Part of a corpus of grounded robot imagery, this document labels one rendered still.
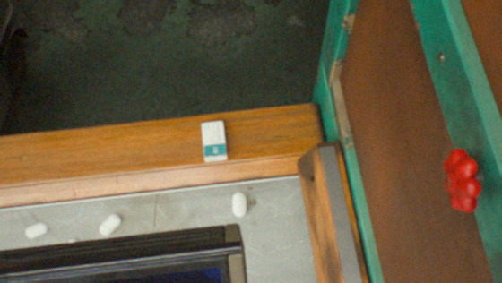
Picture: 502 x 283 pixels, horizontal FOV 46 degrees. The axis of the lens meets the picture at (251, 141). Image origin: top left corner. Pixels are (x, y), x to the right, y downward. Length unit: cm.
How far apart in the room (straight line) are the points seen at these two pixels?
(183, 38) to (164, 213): 115
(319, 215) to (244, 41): 123
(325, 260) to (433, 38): 41
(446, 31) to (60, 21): 178
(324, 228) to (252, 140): 21
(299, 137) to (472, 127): 55
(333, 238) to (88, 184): 39
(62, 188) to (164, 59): 107
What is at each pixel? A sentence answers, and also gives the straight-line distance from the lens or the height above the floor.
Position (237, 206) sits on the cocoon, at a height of 76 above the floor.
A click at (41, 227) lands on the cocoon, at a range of 94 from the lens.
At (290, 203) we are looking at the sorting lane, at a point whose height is 74.
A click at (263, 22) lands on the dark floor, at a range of 203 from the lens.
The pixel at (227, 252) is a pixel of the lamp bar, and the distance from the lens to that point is 51.
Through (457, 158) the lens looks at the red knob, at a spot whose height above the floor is 125.
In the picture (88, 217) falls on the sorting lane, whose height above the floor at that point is 74.
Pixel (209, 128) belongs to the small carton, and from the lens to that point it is 93.
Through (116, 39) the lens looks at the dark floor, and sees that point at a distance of 203.
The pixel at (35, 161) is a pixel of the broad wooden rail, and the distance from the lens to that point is 98.
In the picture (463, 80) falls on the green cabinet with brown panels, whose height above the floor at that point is 126.
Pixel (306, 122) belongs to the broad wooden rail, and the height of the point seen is 76.
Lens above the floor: 161
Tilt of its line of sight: 64 degrees down
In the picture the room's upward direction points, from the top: straight up
